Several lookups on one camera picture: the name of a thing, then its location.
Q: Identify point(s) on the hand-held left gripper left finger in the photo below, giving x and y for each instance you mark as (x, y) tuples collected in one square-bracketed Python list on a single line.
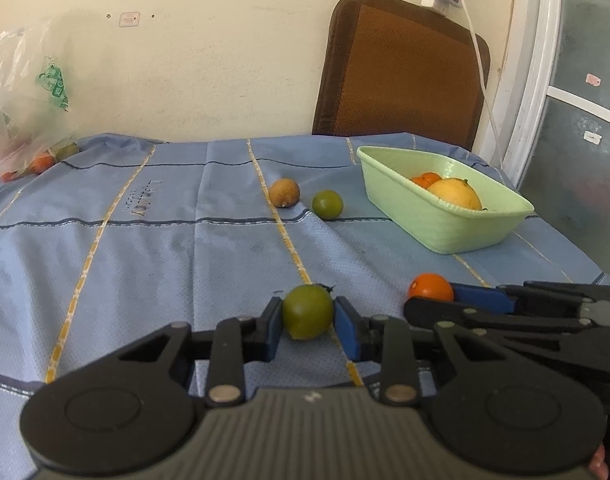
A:
[(272, 327)]

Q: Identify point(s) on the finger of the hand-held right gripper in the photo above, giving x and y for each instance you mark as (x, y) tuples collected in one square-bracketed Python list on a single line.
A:
[(480, 296), (435, 310)]

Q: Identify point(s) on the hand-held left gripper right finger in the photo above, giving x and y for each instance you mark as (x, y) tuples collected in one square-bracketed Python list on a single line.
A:
[(346, 330)]

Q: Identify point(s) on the small smooth orange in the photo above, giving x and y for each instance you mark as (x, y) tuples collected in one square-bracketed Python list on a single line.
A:
[(430, 287)]

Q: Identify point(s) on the green tomato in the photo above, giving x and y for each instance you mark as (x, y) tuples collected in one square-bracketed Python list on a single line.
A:
[(307, 312)]

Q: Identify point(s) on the light green plastic basket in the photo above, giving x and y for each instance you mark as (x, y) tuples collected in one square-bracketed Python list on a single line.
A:
[(435, 225)]

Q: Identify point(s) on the large yellow grapefruit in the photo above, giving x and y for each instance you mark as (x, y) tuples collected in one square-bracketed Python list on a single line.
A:
[(455, 194)]

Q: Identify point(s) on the bumpy orange mandarin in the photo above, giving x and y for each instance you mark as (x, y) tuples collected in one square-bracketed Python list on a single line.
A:
[(425, 180)]

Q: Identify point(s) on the person's right hand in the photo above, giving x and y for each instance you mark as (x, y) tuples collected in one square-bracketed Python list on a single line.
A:
[(598, 465)]

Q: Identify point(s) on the blue striped tablecloth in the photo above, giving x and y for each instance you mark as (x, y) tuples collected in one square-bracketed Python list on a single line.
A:
[(185, 260)]

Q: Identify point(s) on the small green citrus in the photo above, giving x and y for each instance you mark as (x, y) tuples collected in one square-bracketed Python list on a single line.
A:
[(327, 205)]

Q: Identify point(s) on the brown longan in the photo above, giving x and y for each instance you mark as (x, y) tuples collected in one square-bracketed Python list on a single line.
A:
[(284, 192)]

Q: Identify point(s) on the white framed glass door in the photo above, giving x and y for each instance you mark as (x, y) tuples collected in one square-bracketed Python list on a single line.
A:
[(575, 60)]

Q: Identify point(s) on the green fruit in bag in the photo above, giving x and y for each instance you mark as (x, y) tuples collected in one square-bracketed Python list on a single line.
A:
[(67, 151)]

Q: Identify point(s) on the orange fruit in bag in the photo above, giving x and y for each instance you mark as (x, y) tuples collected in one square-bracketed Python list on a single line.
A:
[(41, 162)]

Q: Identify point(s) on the clear plastic bag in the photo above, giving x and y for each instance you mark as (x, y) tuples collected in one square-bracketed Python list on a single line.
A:
[(20, 95)]

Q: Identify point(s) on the pink outlined wall sticker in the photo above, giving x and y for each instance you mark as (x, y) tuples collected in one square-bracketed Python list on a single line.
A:
[(130, 19)]

